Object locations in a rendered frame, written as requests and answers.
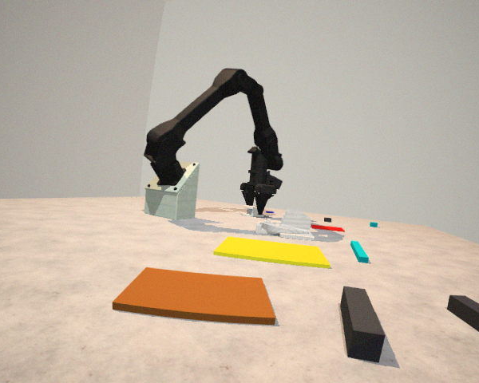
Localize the yellow flat plate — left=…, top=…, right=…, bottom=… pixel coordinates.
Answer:
left=213, top=237, right=330, bottom=268

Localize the orange flat plate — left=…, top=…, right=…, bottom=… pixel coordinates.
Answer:
left=112, top=267, right=275, bottom=326

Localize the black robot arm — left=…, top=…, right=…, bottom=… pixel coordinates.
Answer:
left=144, top=68, right=283, bottom=185

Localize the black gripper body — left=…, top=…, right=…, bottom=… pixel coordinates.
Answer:
left=240, top=167, right=277, bottom=195

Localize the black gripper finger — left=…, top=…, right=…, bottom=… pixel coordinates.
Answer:
left=255, top=193, right=274, bottom=215
left=241, top=191, right=258, bottom=206

